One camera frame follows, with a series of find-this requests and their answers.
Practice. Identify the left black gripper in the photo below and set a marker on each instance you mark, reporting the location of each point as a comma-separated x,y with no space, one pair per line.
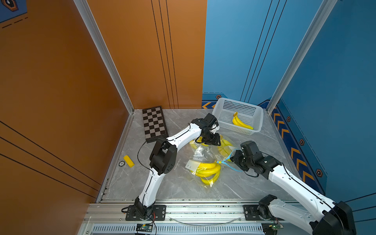
216,141

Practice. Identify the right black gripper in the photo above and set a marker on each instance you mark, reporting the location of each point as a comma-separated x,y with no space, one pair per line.
235,157

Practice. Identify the yellow banana bunch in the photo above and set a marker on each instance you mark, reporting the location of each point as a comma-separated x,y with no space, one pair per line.
236,121

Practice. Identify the clear zip-top bag blue seal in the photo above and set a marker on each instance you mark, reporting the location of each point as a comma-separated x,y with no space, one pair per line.
230,164

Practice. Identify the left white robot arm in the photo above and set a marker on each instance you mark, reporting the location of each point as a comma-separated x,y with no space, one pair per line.
163,158

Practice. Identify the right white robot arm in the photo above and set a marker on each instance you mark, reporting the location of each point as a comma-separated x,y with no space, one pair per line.
320,215

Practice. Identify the white plastic basket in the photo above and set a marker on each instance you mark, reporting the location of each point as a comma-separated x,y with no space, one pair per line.
249,114

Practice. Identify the brown checkered chessboard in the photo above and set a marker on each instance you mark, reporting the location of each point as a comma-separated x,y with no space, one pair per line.
154,124

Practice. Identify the right green circuit board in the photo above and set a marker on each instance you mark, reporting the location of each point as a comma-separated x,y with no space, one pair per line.
271,229

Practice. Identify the green circuit board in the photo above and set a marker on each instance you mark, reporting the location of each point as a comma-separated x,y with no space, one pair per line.
144,228
271,229

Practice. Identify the small yellow block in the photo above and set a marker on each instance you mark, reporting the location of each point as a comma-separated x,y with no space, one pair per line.
129,161

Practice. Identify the left green circuit board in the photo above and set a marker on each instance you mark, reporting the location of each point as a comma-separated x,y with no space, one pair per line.
144,228

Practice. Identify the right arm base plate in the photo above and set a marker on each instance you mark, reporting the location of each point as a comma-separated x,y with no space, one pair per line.
251,213

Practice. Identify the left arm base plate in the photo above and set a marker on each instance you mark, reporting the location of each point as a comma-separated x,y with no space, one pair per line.
155,213

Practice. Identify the aluminium front rail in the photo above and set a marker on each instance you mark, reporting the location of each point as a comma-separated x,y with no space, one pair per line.
186,211

